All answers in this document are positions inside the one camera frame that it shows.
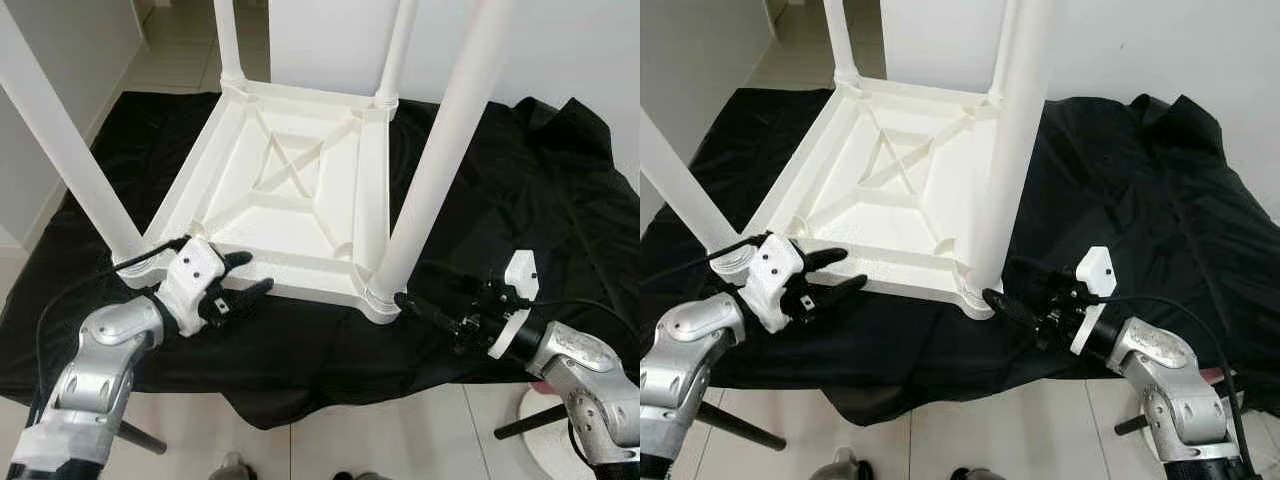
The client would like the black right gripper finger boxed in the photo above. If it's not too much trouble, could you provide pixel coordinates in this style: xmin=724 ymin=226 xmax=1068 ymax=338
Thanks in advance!
xmin=395 ymin=290 xmax=466 ymax=331
xmin=982 ymin=288 xmax=1051 ymax=329

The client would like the white plastic table top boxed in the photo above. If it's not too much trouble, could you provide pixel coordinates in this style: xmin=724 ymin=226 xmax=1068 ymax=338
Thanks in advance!
xmin=710 ymin=78 xmax=996 ymax=321
xmin=120 ymin=80 xmax=403 ymax=326

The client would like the white plastic table leg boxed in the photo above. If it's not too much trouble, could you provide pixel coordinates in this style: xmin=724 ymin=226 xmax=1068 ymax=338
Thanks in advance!
xmin=822 ymin=0 xmax=859 ymax=89
xmin=375 ymin=0 xmax=419 ymax=109
xmin=365 ymin=0 xmax=516 ymax=313
xmin=213 ymin=0 xmax=246 ymax=93
xmin=962 ymin=0 xmax=1057 ymax=319
xmin=985 ymin=0 xmax=1019 ymax=106
xmin=0 ymin=0 xmax=149 ymax=271
xmin=640 ymin=105 xmax=746 ymax=263

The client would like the black table cloth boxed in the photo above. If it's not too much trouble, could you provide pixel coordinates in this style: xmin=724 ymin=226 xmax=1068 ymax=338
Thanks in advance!
xmin=0 ymin=90 xmax=641 ymax=431
xmin=640 ymin=88 xmax=1280 ymax=426

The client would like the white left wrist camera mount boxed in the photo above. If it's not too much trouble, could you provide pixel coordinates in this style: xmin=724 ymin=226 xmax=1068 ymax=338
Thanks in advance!
xmin=160 ymin=240 xmax=226 ymax=336
xmin=742 ymin=235 xmax=806 ymax=333

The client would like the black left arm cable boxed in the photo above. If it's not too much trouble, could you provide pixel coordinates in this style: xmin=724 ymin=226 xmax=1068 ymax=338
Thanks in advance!
xmin=700 ymin=232 xmax=776 ymax=266
xmin=35 ymin=236 xmax=191 ymax=401

